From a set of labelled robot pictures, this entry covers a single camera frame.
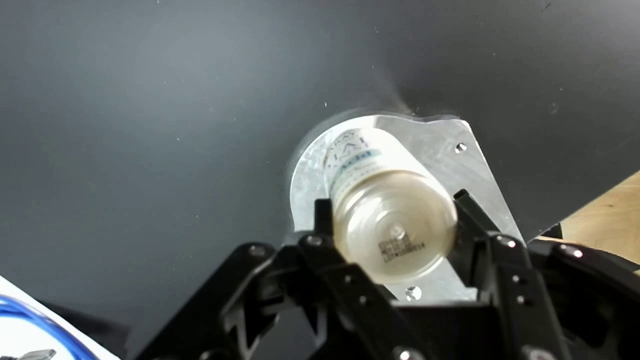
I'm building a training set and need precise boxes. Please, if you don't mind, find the blue cable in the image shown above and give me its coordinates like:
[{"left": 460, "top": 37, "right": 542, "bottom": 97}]
[{"left": 0, "top": 294, "right": 88, "bottom": 360}]

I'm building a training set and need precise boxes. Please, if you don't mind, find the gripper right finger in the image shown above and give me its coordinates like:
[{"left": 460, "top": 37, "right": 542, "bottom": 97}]
[{"left": 451, "top": 188, "right": 640, "bottom": 360}]

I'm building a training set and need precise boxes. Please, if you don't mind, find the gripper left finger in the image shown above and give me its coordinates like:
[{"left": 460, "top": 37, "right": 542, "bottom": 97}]
[{"left": 134, "top": 198, "right": 432, "bottom": 360}]

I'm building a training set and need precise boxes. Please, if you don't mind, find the white sheet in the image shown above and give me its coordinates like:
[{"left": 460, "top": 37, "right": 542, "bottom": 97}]
[{"left": 0, "top": 275, "right": 122, "bottom": 360}]

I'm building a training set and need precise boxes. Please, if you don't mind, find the silver metal plate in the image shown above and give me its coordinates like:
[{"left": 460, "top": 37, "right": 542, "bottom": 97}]
[{"left": 288, "top": 114, "right": 525, "bottom": 302}]

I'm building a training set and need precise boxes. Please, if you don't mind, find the translucent white plastic bottle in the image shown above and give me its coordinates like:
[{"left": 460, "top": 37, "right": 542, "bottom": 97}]
[{"left": 322, "top": 127, "right": 459, "bottom": 286}]

